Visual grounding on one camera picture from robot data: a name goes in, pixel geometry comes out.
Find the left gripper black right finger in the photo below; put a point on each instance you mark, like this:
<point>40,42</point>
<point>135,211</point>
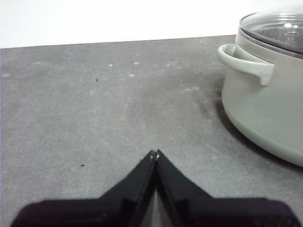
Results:
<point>213,210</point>

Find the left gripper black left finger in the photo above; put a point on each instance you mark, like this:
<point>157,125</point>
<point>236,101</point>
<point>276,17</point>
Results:
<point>99,210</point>

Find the glass lid with green knob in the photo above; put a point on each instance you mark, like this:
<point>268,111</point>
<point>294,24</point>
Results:
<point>279,30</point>

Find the pale green electric cooking pot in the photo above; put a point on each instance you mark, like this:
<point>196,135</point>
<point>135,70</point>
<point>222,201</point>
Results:
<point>265,106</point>

